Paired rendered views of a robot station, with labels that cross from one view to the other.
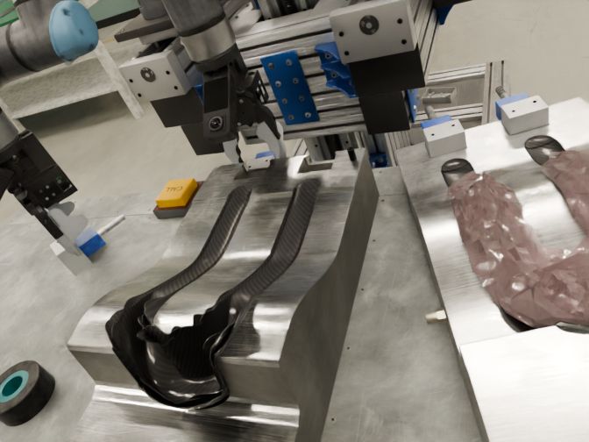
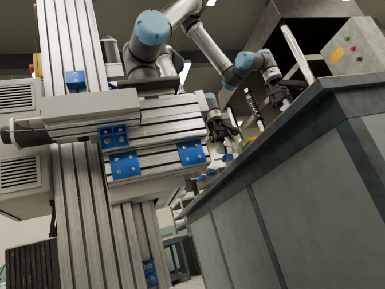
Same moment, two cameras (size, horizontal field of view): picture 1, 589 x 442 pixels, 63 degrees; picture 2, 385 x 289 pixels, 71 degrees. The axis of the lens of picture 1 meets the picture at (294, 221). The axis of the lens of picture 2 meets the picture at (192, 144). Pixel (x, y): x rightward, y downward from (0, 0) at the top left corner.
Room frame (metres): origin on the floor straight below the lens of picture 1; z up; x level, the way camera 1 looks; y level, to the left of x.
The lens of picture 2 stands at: (1.89, 0.68, 0.46)
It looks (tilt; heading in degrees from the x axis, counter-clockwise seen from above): 20 degrees up; 218
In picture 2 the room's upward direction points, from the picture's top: 17 degrees counter-clockwise
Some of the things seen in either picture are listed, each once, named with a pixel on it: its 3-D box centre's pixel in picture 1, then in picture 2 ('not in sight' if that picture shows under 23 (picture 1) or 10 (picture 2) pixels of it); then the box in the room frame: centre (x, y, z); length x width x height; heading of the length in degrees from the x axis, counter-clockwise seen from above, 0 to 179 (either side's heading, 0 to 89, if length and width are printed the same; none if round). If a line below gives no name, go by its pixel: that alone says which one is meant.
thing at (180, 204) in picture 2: not in sight; (197, 221); (-2.94, -3.53, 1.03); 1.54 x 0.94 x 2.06; 60
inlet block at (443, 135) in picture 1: (437, 129); (208, 172); (0.60, -0.25, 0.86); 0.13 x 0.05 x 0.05; 165
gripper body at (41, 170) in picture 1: (29, 174); (277, 92); (0.77, 0.36, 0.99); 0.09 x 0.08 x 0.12; 114
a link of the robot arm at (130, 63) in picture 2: not in sight; (139, 59); (1.25, 0.06, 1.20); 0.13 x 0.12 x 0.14; 70
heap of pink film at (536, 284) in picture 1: (548, 210); not in sight; (0.33, -0.24, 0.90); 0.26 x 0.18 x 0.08; 165
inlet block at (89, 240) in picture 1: (94, 238); not in sight; (0.78, 0.35, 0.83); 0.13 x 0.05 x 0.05; 114
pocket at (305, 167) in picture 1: (321, 172); not in sight; (0.60, -0.07, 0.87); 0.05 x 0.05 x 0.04; 58
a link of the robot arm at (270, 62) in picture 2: not in sight; (265, 62); (0.77, 0.37, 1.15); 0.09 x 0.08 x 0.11; 160
